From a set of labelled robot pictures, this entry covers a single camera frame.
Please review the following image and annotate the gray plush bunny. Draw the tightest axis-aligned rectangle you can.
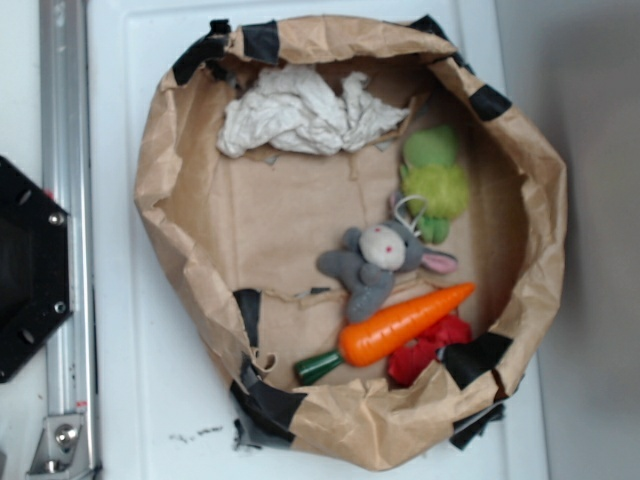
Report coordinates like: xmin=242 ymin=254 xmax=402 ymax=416
xmin=316 ymin=195 xmax=458 ymax=323

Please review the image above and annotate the brown paper bag bin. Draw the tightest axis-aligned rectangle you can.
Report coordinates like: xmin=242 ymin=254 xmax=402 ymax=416
xmin=135 ymin=15 xmax=567 ymax=471

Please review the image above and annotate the orange toy carrot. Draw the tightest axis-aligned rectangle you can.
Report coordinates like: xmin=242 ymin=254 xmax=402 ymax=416
xmin=294 ymin=282 xmax=476 ymax=386

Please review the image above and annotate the green fluffy plush toy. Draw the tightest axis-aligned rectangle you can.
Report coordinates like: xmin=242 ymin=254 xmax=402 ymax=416
xmin=400 ymin=125 xmax=469 ymax=245

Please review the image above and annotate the white crumpled cloth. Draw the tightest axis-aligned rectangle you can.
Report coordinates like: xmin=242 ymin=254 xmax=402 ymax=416
xmin=216 ymin=65 xmax=410 ymax=158

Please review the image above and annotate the red crumpled cloth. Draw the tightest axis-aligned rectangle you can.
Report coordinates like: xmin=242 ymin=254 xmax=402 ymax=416
xmin=387 ymin=314 xmax=472 ymax=387

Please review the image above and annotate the aluminum extrusion rail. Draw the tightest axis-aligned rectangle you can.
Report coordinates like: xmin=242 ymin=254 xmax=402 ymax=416
xmin=39 ymin=1 xmax=101 ymax=479

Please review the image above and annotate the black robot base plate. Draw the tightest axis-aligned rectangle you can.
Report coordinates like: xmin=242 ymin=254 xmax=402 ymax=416
xmin=1 ymin=158 xmax=71 ymax=383

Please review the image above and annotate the metal corner bracket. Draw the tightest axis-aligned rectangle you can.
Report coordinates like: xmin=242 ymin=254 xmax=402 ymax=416
xmin=25 ymin=414 xmax=90 ymax=479

